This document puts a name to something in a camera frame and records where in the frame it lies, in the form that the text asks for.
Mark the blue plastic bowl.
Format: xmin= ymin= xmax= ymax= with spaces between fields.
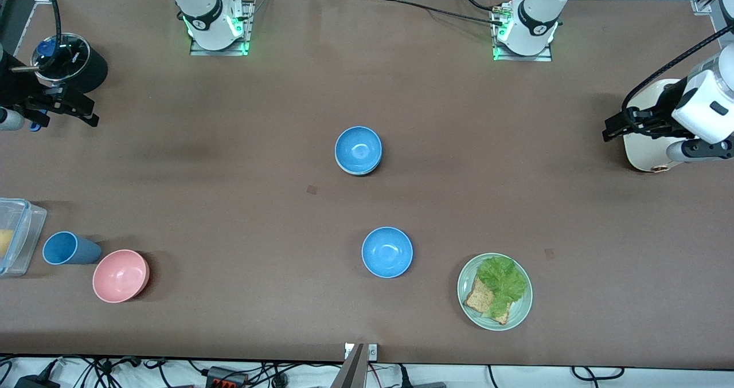
xmin=335 ymin=126 xmax=384 ymax=175
xmin=361 ymin=226 xmax=414 ymax=279

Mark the light green bowl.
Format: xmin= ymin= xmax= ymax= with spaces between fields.
xmin=337 ymin=158 xmax=382 ymax=177

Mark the pink plastic bowl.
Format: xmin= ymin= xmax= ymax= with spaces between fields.
xmin=92 ymin=249 xmax=151 ymax=304

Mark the white toaster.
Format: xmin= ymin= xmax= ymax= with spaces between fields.
xmin=622 ymin=79 xmax=698 ymax=174

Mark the black round pot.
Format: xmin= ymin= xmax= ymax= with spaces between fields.
xmin=30 ymin=32 xmax=110 ymax=95

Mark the glass lid blue knob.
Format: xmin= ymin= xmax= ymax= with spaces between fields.
xmin=31 ymin=33 xmax=92 ymax=83

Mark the clear plastic container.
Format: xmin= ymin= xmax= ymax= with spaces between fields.
xmin=0 ymin=198 xmax=48 ymax=279

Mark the blue plastic cup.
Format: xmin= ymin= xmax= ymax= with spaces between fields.
xmin=42 ymin=231 xmax=103 ymax=266

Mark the green lettuce leaf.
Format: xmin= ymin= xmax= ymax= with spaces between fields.
xmin=477 ymin=256 xmax=529 ymax=319

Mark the light green plate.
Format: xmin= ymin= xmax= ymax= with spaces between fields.
xmin=457 ymin=253 xmax=534 ymax=332

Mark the brown bread slice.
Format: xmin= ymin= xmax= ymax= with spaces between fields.
xmin=463 ymin=276 xmax=512 ymax=326

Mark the black power adapter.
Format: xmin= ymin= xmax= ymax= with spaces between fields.
xmin=14 ymin=374 xmax=61 ymax=388

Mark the black red power strip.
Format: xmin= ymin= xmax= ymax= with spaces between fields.
xmin=205 ymin=366 xmax=249 ymax=388

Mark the grey metal pole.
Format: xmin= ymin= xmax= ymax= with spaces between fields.
xmin=330 ymin=343 xmax=368 ymax=388

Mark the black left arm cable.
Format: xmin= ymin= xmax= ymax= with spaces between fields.
xmin=622 ymin=24 xmax=734 ymax=113

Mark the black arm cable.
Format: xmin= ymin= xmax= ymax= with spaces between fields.
xmin=622 ymin=24 xmax=734 ymax=113
xmin=34 ymin=0 xmax=63 ymax=69

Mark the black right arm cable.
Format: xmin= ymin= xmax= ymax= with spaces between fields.
xmin=34 ymin=0 xmax=63 ymax=69

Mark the small metal bracket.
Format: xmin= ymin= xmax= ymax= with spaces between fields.
xmin=344 ymin=343 xmax=380 ymax=362

